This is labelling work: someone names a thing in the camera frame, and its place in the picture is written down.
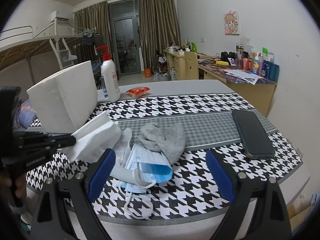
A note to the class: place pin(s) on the blue plaid quilt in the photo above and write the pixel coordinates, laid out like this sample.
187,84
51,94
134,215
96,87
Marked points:
24,114

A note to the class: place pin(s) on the wooden smiley chair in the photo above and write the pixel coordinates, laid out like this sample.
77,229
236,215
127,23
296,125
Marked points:
191,66

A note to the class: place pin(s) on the orange bag on floor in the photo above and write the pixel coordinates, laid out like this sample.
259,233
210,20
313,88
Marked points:
147,72

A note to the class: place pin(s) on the black smartphone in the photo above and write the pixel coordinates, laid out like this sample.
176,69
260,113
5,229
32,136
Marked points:
254,139

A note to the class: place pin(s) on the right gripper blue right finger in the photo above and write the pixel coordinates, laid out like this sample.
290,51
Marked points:
222,173

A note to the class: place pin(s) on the white styrofoam box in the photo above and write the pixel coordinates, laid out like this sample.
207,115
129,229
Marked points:
64,101

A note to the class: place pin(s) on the white pump bottle red cap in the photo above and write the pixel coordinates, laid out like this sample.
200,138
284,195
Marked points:
109,79

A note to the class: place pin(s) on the houndstooth table mat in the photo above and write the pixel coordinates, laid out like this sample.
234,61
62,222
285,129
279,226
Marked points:
191,192

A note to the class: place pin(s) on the anime girl wall picture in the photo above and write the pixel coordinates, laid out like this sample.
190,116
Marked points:
231,23

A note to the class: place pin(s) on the right brown curtain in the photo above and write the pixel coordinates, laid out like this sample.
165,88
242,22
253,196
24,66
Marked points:
158,27

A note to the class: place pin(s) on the glass balcony door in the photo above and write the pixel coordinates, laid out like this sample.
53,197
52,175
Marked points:
124,21

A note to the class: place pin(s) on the brown curtain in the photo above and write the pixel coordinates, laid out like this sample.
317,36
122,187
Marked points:
93,25
158,27

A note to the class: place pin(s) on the white papers on desk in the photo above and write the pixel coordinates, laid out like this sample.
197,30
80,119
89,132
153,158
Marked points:
248,77

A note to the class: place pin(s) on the white metal bunk bed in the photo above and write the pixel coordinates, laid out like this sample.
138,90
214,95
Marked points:
37,45

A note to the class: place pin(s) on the red snack packet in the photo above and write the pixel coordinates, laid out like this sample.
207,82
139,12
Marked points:
137,92

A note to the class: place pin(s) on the grey sock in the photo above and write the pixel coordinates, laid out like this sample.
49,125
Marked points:
170,141

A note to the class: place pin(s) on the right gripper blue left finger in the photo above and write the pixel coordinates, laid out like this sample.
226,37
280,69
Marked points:
98,173

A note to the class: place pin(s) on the white air conditioner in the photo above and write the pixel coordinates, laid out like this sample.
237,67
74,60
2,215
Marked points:
56,16

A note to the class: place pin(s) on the white tissue paper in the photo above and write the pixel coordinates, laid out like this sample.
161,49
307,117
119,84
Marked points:
95,137

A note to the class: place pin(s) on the blue bottle on desk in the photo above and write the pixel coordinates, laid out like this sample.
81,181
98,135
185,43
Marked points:
273,72

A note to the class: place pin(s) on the white ladder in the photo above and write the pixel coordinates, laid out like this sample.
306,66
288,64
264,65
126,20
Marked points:
62,52

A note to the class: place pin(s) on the wooden desk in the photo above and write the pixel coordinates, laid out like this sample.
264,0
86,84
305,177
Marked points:
259,95

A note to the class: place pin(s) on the left brown curtain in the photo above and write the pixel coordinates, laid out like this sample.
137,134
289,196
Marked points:
93,25

